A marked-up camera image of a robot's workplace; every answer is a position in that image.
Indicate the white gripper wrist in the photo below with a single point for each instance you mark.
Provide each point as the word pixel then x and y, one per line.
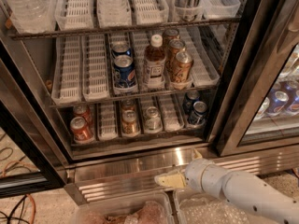
pixel 195 174

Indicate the silver 7up can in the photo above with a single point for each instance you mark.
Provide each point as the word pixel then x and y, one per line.
pixel 153 118

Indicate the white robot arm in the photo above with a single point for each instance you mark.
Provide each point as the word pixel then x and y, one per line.
pixel 239 188

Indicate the blue pepsi can bottom front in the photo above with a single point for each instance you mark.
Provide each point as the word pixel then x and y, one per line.
pixel 197 113

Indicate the blue pepsi can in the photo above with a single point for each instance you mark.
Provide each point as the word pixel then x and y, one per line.
pixel 124 72
pixel 119 49
pixel 197 113
pixel 190 98

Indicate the brown soda can front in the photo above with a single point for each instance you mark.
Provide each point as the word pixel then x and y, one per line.
pixel 129 123

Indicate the brown soda can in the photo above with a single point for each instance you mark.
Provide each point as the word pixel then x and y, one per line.
pixel 128 104
pixel 129 123

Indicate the blue pepsi can bottom rear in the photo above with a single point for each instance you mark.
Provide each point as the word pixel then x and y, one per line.
pixel 190 98

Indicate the brown soda can rear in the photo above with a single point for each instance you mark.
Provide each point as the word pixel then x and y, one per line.
pixel 128 104

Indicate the fridge glass door right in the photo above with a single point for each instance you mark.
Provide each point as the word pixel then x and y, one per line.
pixel 265 38

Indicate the fridge glass door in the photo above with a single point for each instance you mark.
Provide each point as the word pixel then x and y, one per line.
pixel 265 38
pixel 16 119

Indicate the gold can front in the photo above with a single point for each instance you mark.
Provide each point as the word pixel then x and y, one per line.
pixel 181 66

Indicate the gold can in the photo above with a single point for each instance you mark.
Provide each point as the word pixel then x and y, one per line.
pixel 170 34
pixel 181 66
pixel 174 46

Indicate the blue pepsi can middle front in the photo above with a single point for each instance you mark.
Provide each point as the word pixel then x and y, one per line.
pixel 124 72

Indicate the orange soda can front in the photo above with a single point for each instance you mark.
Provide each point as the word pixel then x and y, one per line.
pixel 80 129

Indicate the orange soda can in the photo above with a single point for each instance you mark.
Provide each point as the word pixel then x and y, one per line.
pixel 83 111
pixel 80 129

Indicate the blue can behind door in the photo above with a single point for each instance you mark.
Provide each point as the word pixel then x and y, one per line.
pixel 277 99

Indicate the orange soda can rear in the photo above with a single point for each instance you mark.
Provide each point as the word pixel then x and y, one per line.
pixel 83 111

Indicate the gold can middle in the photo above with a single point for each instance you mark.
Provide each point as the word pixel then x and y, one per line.
pixel 174 46

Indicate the gold can rear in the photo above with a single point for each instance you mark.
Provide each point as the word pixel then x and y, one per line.
pixel 170 34

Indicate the blue pepsi can middle rear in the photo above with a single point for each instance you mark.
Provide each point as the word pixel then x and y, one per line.
pixel 119 49

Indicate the fridge glass door left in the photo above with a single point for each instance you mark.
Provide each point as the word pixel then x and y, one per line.
pixel 16 119

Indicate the plaid can top shelf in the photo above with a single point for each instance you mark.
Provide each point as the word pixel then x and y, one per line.
pixel 187 10

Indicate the clear water bottle top shelf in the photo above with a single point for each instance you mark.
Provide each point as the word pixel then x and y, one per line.
pixel 33 16

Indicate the clear bin with bubble wrap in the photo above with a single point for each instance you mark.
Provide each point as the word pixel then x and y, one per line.
pixel 197 208

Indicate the clear bin with pink items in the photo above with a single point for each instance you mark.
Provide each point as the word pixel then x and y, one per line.
pixel 147 208

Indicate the tea bottle white cap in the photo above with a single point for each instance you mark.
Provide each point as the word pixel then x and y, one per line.
pixel 154 61

